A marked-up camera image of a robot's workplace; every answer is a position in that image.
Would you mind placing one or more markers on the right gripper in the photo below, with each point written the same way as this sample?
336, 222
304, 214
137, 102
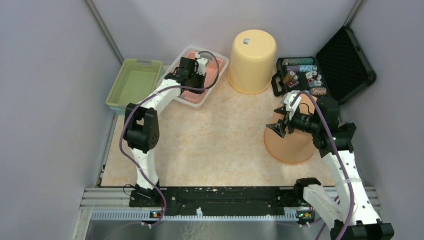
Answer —
279, 127

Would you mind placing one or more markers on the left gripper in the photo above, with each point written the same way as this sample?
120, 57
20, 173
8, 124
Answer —
201, 89

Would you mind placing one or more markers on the pink plastic basket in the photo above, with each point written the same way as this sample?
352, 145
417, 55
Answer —
197, 100

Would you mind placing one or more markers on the orange capybara bucket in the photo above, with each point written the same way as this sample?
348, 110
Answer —
294, 149

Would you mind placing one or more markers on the yellow capybara bucket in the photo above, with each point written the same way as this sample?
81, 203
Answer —
252, 60

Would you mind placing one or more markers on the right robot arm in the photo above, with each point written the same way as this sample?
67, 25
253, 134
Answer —
352, 216

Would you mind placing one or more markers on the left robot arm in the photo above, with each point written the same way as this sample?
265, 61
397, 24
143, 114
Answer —
141, 128

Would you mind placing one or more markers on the white mesh plastic basket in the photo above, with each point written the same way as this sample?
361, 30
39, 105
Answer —
189, 52

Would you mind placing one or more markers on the brown cylinder in case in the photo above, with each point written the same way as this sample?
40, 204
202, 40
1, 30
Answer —
290, 77

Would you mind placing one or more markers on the green plastic basket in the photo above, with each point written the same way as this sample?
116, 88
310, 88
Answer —
136, 81

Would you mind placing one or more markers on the black open tool case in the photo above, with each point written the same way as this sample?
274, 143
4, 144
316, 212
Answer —
340, 67

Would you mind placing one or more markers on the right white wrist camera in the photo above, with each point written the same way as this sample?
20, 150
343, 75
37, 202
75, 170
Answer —
291, 103

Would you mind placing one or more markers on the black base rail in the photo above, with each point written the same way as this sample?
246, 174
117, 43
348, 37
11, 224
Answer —
204, 204

